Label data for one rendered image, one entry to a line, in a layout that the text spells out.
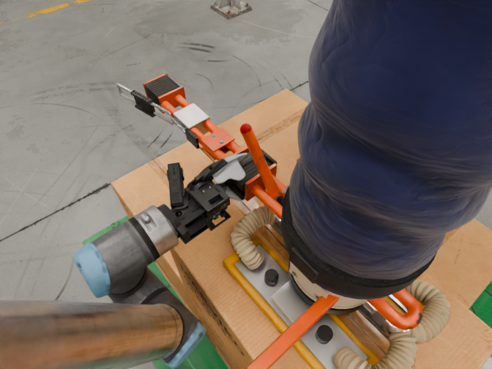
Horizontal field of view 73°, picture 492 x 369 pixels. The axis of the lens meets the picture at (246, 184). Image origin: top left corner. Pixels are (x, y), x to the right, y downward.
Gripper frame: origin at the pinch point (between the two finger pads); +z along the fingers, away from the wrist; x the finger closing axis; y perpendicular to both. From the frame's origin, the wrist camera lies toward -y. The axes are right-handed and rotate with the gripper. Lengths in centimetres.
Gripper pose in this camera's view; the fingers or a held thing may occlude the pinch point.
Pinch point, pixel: (240, 165)
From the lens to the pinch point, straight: 73.0
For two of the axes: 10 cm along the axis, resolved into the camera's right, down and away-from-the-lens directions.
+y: 6.5, 6.0, -4.6
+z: 7.6, -5.1, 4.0
